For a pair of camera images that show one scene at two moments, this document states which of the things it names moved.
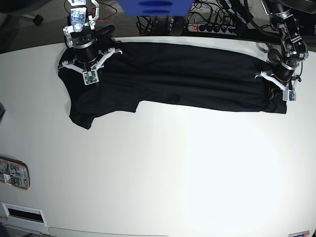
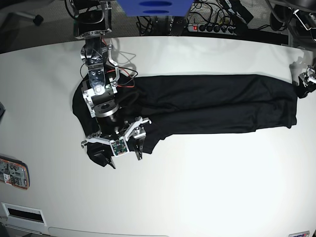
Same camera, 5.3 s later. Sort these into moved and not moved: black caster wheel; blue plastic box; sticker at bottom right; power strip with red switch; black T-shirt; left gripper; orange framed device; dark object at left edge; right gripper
Moved: left gripper; right gripper; black T-shirt
Not moved: power strip with red switch; orange framed device; dark object at left edge; black caster wheel; blue plastic box; sticker at bottom right
